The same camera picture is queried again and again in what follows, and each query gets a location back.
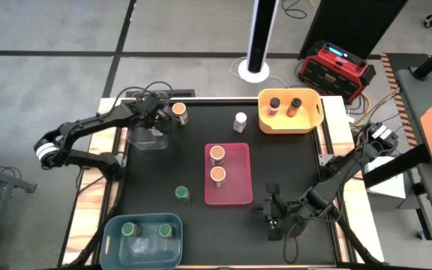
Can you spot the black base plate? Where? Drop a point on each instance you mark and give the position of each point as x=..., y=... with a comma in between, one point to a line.
x=182, y=92

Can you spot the grey desk frame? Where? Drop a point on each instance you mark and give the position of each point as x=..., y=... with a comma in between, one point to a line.
x=13, y=183

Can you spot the black frame strut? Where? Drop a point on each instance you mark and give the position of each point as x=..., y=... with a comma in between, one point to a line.
x=354, y=243
x=88, y=245

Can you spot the black aluminium table frame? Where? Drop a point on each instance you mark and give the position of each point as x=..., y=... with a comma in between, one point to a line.
x=320, y=144

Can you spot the clear plastic bag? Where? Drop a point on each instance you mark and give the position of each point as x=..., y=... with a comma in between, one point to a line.
x=141, y=245

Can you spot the yellow plastic bin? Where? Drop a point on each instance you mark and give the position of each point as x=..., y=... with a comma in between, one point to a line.
x=306, y=123

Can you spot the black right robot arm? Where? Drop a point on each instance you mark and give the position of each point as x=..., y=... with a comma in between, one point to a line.
x=332, y=183

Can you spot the pink plastic bin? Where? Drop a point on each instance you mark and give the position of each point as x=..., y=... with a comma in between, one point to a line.
x=238, y=187

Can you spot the oregano jar green lid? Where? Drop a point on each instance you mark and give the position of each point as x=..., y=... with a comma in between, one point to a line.
x=181, y=192
x=165, y=230
x=128, y=228

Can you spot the white box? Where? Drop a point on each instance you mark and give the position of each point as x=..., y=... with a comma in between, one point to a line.
x=388, y=189

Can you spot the black room divider panel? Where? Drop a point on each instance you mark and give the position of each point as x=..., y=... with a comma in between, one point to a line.
x=351, y=22

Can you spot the red portable power station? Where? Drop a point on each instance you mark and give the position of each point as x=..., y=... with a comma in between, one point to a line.
x=332, y=77

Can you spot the clear plastic bin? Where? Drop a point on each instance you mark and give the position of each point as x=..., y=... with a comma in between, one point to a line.
x=144, y=140

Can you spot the hazard striped floor strip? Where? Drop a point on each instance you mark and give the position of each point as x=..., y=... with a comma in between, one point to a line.
x=389, y=71

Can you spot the furikake jar tan lid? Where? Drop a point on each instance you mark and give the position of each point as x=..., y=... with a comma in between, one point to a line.
x=218, y=174
x=179, y=109
x=217, y=153

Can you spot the metal corner bracket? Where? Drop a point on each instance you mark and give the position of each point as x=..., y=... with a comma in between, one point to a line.
x=323, y=159

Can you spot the grey side table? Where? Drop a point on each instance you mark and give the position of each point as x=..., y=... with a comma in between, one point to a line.
x=413, y=101

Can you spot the orange spice jar black lid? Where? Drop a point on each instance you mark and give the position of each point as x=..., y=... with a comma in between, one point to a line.
x=274, y=102
x=295, y=103

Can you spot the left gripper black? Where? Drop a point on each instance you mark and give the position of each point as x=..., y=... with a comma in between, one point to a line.
x=150, y=110

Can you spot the blue plastic bin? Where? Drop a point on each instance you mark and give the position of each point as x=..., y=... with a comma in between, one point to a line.
x=111, y=255

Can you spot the bagel seasoning jar white lid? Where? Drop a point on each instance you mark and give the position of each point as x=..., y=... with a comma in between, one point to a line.
x=240, y=118

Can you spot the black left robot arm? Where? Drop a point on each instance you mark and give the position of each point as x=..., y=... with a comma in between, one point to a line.
x=88, y=122

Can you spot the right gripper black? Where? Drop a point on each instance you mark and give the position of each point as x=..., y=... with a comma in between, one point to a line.
x=276, y=215

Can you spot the black tower pole white base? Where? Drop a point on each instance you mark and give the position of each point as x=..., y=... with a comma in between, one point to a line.
x=259, y=37

